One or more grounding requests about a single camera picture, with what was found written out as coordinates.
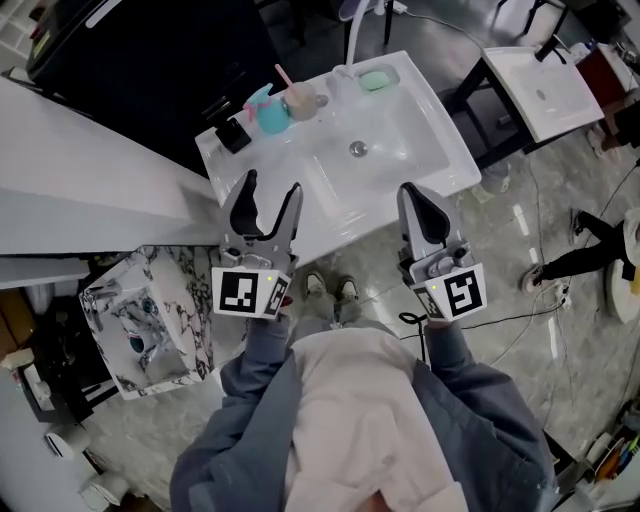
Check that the black side table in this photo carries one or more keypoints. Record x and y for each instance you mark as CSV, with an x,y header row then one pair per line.
x,y
70,360

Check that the grey cup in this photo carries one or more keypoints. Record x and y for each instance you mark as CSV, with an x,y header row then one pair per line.
x,y
139,345

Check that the person's legs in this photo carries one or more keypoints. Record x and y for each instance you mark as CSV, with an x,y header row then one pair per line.
x,y
345,315

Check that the small black box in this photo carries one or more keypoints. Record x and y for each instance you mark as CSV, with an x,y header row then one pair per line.
x,y
234,136

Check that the white faucet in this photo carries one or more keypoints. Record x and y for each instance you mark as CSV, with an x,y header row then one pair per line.
x,y
356,35

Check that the teal spray bottle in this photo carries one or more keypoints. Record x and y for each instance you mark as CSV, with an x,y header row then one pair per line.
x,y
272,117

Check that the cardboard box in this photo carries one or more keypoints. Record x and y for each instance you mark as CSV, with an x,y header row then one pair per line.
x,y
15,325

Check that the black sink frame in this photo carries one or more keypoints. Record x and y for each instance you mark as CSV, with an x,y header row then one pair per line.
x,y
480,100

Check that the clear plastic bag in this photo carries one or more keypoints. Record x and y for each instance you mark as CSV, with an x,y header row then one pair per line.
x,y
495,177

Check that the person's torso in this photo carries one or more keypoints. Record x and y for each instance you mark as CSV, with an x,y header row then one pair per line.
x,y
350,400

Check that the person's right forearm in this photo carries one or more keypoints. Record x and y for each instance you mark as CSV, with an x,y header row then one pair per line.
x,y
447,345

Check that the beige cup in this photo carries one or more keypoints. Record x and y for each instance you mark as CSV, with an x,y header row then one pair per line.
x,y
302,107

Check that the person's left forearm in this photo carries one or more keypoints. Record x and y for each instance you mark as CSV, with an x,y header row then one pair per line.
x,y
265,340

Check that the chrome faucet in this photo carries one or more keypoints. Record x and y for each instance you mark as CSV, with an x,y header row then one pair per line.
x,y
102,295

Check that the green soap on dish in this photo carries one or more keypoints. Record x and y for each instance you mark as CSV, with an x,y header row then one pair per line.
x,y
395,75

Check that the white power strip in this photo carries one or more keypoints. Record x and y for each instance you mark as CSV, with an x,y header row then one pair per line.
x,y
557,295

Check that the black cabinet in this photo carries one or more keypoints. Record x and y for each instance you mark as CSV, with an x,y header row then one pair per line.
x,y
150,60

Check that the small white sink basin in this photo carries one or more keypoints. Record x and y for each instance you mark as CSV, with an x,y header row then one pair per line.
x,y
550,95

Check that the red cabinet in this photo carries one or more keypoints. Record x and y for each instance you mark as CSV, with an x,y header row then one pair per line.
x,y
597,70

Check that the pink thin stick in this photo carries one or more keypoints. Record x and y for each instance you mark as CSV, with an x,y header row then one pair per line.
x,y
284,79

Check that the black faucet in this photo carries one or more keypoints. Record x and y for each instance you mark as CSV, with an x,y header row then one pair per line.
x,y
547,50

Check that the white round appliance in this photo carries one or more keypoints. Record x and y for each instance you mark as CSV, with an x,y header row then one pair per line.
x,y
67,442

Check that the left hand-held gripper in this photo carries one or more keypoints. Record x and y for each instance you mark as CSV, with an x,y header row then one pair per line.
x,y
240,292

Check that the person's right shoe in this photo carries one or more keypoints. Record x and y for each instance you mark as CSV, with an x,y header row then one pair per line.
x,y
348,288

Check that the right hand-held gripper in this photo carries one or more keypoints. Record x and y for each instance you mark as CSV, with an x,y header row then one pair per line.
x,y
460,295

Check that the marble sink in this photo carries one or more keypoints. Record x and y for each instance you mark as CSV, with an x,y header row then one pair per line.
x,y
175,280

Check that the green soap bar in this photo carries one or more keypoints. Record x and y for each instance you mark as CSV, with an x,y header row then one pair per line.
x,y
375,81

